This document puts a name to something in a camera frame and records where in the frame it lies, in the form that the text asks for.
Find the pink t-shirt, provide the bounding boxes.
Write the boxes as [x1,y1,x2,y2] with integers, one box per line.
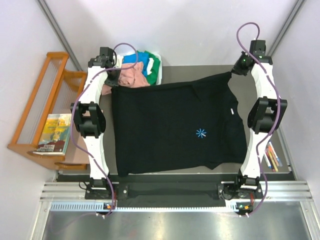
[101,62,150,95]

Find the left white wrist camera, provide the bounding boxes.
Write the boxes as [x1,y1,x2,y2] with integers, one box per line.
[113,54,124,68]

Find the orange wooden rack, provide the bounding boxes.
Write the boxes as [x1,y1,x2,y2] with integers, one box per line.
[7,51,88,171]

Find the yellow book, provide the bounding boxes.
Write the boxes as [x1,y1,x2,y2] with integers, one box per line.
[32,113,72,156]

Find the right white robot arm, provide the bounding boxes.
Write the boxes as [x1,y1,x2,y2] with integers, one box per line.
[231,39,288,198]

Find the white laundry basket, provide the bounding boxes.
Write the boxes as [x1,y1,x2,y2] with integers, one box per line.
[121,54,162,85]

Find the black t-shirt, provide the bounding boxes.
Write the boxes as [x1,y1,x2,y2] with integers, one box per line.
[111,72,247,177]

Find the green t-shirt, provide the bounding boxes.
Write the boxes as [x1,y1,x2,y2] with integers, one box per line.
[138,51,161,85]

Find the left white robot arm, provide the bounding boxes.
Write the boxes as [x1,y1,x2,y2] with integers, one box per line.
[70,47,119,199]

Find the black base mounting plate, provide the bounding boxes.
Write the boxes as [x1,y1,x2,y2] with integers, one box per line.
[84,173,266,208]

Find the white slotted cable duct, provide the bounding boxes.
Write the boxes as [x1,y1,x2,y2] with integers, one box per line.
[50,201,250,213]

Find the blue t-shirt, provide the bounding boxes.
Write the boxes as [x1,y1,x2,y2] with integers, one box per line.
[123,52,150,67]

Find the pack of markers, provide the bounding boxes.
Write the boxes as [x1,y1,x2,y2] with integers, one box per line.
[263,141,283,173]

